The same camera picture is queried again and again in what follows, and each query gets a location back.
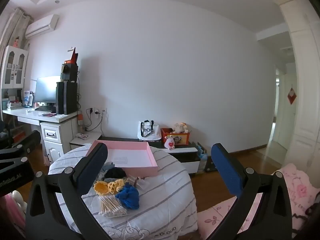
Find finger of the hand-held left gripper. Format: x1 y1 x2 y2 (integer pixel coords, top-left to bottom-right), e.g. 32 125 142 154
0 130 42 167

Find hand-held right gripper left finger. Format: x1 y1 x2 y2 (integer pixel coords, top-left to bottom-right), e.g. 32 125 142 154
24 142 112 240

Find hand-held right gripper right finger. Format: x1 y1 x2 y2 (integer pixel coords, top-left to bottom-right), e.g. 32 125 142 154
206 143 293 240

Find grey cartoon printed cloth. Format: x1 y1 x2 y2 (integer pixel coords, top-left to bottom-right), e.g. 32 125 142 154
99 162 116 180

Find yellow crochet toy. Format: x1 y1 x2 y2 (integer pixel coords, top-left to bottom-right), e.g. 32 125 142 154
94 179 128 196

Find black scrunchie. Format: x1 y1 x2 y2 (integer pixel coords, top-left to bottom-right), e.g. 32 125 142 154
105 167 127 180

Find blue fluffy scrunchie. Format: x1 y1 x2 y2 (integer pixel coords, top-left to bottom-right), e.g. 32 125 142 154
115 182 140 210

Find small clear packet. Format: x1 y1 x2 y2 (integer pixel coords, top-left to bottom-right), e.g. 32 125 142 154
132 176 148 190

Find pink cardboard box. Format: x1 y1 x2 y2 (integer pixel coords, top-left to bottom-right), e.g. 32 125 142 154
86 140 158 177

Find black floor scale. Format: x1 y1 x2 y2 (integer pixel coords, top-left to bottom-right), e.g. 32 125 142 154
205 160 218 172

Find white desk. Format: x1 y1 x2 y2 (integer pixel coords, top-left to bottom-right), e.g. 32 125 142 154
2 106 79 165

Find blue plastic item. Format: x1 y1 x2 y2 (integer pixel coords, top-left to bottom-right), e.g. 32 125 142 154
196 142 208 160

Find low white side table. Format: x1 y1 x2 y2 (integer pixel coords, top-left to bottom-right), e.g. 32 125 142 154
69 131 102 150

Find pink blanket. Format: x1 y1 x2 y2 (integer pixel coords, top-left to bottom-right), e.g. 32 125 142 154
4 194 26 222

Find stack of books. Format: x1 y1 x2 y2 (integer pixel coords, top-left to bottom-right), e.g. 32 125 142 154
2 100 24 110

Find blue and white carton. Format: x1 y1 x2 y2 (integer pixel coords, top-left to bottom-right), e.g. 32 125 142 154
24 90 34 107

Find black and white TV stand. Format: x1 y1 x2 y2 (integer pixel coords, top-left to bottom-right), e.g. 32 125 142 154
98 136 200 174

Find black computer monitor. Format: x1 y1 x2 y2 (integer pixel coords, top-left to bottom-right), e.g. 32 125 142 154
34 76 63 104

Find red toy box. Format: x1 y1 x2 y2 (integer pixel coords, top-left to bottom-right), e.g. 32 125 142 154
160 127 190 146

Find black computer tower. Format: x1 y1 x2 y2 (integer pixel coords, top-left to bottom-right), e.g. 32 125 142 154
55 81 78 115

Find white glass-door cabinet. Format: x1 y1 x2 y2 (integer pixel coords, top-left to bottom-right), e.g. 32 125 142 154
1 45 29 89

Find white plush with red heart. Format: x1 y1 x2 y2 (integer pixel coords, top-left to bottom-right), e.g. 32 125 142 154
164 135 175 150

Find beige plush toy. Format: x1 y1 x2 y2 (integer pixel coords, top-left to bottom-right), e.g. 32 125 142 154
171 122 189 133

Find white tote bag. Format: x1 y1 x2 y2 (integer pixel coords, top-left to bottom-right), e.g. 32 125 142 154
137 120 162 141

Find pink floral bedsheet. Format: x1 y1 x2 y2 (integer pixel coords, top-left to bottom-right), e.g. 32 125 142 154
197 164 320 240

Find white door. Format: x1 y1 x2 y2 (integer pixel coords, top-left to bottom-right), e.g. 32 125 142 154
277 71 299 160

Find black box with dial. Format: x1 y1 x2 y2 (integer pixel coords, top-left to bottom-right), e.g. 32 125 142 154
61 63 79 82

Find red paper bag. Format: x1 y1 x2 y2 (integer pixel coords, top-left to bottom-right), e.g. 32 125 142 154
64 47 78 64

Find red door decoration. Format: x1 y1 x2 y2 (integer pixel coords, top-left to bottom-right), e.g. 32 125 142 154
287 87 297 105

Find white air conditioner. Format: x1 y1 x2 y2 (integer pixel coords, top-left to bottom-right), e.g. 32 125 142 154
25 14 60 40

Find beige curtain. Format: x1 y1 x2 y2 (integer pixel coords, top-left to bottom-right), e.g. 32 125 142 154
0 7 34 85

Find white wardrobe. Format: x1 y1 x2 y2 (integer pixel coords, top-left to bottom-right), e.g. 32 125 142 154
274 0 320 178

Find black power cable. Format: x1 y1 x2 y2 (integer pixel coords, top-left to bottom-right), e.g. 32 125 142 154
85 109 103 132

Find white wall outlets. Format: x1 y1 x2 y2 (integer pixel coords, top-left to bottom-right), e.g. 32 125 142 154
86 107 108 117

